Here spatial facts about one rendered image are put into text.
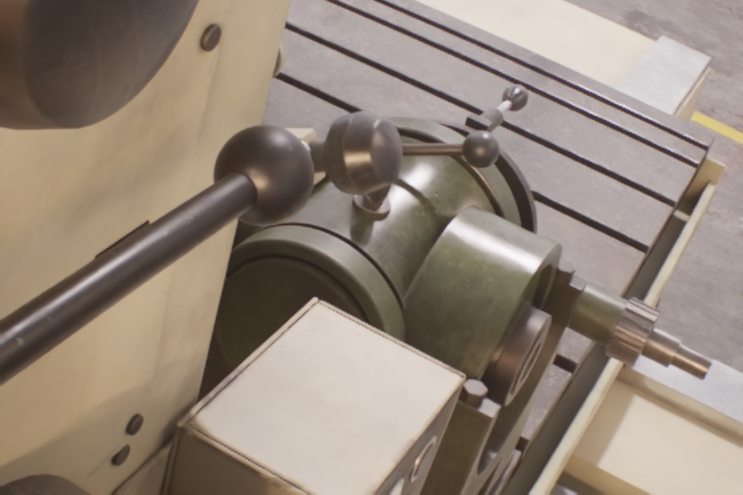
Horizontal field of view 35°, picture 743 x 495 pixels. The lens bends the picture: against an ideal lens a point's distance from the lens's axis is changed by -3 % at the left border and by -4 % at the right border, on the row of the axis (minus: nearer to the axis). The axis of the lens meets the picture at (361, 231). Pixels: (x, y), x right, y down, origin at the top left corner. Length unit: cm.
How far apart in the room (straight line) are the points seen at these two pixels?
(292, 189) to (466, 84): 147
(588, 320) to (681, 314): 244
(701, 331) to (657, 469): 176
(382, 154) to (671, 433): 130
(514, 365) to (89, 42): 75
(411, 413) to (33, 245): 30
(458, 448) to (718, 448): 100
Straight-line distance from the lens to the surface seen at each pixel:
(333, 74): 180
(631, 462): 176
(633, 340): 109
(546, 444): 147
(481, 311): 89
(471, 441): 89
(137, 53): 23
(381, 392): 68
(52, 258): 44
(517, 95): 124
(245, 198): 42
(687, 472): 179
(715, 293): 371
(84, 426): 54
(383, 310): 88
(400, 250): 92
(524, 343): 94
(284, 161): 42
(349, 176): 59
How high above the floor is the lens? 176
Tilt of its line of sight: 32 degrees down
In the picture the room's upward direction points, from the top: 17 degrees clockwise
